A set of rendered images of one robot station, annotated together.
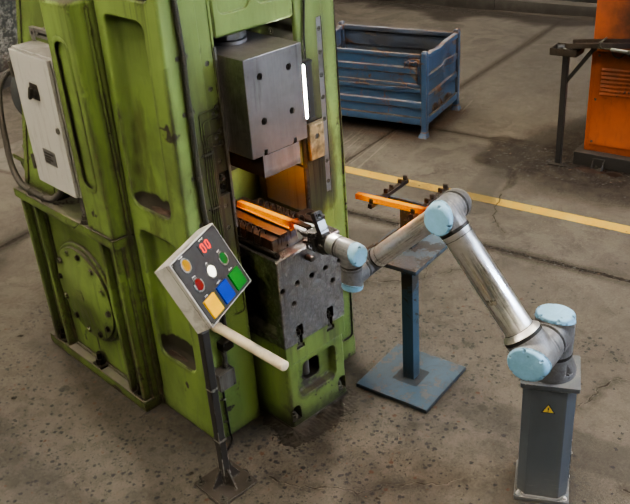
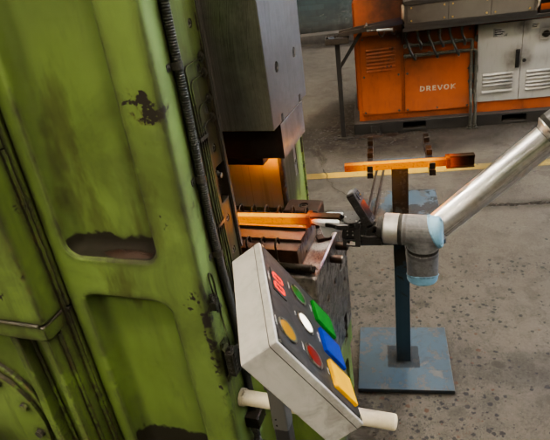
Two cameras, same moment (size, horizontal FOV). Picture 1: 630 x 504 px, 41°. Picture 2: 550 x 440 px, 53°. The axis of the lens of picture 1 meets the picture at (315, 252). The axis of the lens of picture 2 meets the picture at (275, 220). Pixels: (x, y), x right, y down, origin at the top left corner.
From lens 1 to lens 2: 2.28 m
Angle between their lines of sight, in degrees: 22
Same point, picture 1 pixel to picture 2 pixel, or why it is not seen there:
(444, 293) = (354, 264)
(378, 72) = not seen: hidden behind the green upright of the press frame
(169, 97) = (145, 31)
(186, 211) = (193, 238)
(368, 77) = not seen: hidden behind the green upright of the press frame
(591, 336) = (512, 259)
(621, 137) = (389, 104)
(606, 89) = (372, 67)
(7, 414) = not seen: outside the picture
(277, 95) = (282, 25)
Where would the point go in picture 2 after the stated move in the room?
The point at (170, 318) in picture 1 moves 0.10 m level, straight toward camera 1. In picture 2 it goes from (147, 405) to (162, 422)
